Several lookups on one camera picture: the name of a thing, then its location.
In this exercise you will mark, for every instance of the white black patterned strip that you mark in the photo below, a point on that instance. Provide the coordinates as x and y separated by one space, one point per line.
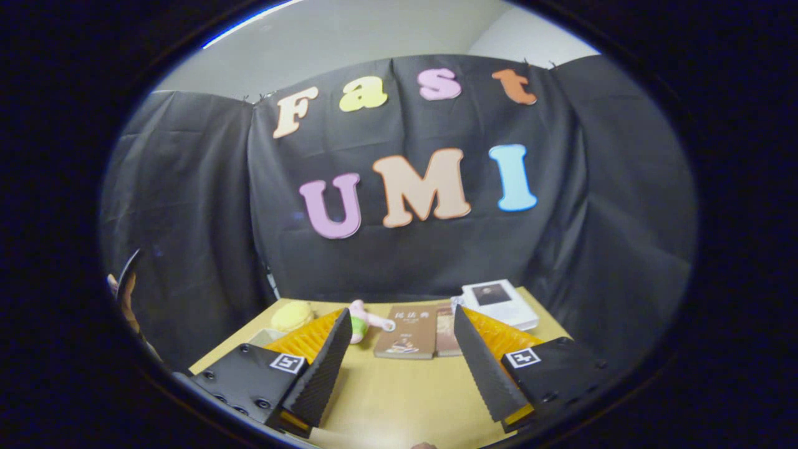
272 284

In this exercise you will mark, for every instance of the yellow round plush toy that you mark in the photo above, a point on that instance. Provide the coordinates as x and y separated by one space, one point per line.
292 316

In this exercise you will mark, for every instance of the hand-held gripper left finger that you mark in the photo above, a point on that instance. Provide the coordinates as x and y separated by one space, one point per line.
321 374

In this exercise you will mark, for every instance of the pink and green plush toy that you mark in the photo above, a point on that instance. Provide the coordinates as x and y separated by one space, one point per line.
360 324

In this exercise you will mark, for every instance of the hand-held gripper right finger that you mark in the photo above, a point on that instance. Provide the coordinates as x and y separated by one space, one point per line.
483 368

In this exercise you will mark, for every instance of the dark brown book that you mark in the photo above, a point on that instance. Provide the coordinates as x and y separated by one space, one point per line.
446 333

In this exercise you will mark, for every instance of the beige fabric storage box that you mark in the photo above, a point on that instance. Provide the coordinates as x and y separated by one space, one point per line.
265 338

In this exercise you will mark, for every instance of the black backdrop cloth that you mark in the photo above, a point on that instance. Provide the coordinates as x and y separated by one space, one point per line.
218 206

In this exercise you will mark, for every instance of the white portrait cover book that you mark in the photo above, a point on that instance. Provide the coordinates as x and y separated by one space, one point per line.
505 305

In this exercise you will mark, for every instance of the brown cover book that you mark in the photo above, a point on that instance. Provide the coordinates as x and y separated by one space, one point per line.
405 333

